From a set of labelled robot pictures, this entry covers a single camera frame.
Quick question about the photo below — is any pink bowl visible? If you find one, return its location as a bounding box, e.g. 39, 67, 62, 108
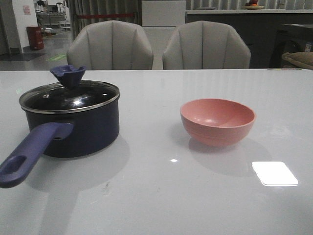
180, 98, 256, 147

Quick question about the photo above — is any dark blue saucepan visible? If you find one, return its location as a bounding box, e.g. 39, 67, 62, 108
0, 99, 119, 188

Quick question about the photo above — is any glass lid blue knob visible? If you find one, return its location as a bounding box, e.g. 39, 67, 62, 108
19, 65, 120, 114

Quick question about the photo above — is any right grey upholstered chair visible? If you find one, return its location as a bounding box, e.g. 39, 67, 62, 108
162, 21, 251, 70

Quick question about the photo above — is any grey upholstered chair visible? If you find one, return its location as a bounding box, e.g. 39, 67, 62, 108
162, 21, 251, 70
67, 21, 154, 70

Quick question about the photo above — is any left grey upholstered chair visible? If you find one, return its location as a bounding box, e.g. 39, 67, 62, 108
67, 21, 154, 70

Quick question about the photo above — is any white cabinet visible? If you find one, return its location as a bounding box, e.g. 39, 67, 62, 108
141, 0, 186, 70

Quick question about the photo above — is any grey counter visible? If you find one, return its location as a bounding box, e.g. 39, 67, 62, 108
186, 9, 313, 69

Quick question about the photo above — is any fruit plate on counter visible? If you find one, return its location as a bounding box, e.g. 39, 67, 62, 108
243, 0, 264, 10

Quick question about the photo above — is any red trash bin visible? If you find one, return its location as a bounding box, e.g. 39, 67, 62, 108
26, 25, 44, 50

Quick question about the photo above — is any beige cushion basket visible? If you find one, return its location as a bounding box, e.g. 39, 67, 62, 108
282, 52, 313, 70

